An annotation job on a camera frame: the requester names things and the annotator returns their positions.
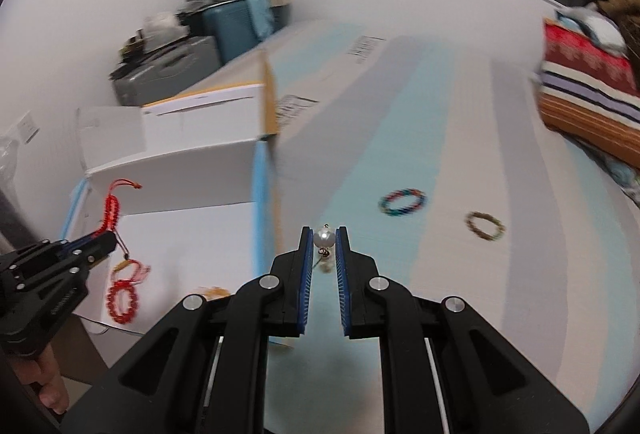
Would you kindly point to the teal suitcase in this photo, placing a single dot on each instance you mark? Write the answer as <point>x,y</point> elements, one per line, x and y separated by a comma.
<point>235,29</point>

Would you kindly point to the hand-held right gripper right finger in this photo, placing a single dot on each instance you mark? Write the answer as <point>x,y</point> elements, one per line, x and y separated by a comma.
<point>345,279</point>

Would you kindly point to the brown patterned blanket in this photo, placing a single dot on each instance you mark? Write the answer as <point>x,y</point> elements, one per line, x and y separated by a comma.
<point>625,14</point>

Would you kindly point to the white wall socket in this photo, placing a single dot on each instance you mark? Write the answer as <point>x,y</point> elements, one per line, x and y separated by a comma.
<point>27,127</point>

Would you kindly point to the blue and yellow cardboard box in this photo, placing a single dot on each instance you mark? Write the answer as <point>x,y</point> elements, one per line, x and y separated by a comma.
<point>200,174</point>

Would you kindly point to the light blue folded cloth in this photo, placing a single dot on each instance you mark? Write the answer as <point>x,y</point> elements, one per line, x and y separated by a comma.
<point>595,27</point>

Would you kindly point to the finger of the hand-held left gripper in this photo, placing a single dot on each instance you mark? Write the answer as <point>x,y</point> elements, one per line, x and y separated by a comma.
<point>102,245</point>
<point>82,242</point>

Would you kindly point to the floral light blue pillow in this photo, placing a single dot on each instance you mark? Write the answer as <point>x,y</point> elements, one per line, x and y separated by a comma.
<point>620,174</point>

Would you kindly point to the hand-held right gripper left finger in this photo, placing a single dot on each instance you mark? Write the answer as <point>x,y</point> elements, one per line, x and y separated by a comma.
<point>302,274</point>

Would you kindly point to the striped red and brown pillow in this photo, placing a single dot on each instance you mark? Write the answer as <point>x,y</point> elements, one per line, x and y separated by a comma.
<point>585,84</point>

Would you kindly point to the white plastic bag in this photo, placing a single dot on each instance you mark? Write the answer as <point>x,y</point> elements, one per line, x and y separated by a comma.
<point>160,24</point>

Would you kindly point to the grey suitcase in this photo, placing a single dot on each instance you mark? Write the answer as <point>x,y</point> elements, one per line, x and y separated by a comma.
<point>165,69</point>

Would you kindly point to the person's left hand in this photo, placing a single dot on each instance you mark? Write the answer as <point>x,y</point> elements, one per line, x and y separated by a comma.
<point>47,379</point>

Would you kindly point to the striped blue grey bed sheet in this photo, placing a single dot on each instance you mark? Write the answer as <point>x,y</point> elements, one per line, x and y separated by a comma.
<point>475,139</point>

